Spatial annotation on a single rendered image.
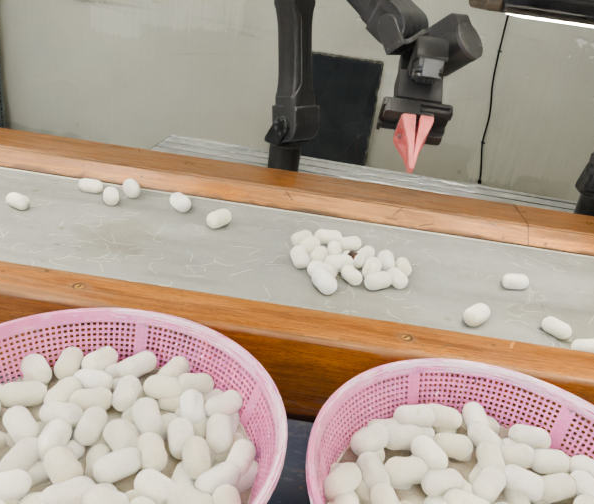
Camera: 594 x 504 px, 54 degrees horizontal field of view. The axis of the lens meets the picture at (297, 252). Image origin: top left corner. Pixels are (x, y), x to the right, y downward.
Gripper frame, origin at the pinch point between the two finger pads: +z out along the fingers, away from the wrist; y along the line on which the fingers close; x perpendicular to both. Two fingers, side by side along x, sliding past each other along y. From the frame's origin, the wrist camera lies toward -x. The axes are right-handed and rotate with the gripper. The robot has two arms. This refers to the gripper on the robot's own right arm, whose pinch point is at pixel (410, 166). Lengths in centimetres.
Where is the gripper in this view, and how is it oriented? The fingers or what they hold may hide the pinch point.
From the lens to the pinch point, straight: 86.4
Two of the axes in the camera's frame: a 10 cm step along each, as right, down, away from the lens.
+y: 9.9, 1.4, -0.1
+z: -1.3, 9.0, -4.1
